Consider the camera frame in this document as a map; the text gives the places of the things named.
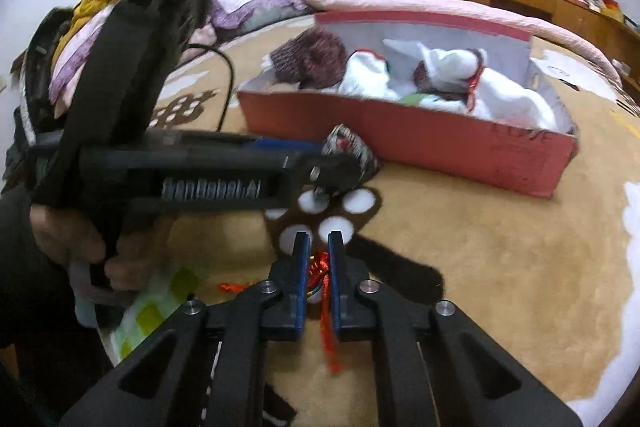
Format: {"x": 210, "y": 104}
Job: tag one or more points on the pink rolled quilt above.
{"x": 476, "y": 11}

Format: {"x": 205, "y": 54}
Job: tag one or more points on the clothes pile by bed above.
{"x": 52, "y": 65}

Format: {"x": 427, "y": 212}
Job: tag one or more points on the white sock red trim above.
{"x": 366, "y": 76}

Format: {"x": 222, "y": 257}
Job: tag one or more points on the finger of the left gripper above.
{"x": 328, "y": 172}

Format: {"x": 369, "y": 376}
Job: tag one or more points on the person left hand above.
{"x": 66, "y": 236}

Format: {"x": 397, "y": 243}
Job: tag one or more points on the purple pillow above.
{"x": 234, "y": 18}

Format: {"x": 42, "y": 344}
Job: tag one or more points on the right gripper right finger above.
{"x": 351, "y": 288}

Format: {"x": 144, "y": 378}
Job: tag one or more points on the white towel roll maroon band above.
{"x": 471, "y": 87}

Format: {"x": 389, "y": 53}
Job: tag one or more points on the red cardboard shoe box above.
{"x": 508, "y": 154}

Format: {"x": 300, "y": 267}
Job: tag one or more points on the small patterned pouch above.
{"x": 342, "y": 140}

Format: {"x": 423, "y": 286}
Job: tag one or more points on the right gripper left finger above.
{"x": 286, "y": 313}

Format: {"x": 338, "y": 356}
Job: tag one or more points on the maroon knit item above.
{"x": 316, "y": 59}

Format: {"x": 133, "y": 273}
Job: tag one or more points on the clutter on right cabinet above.
{"x": 610, "y": 9}

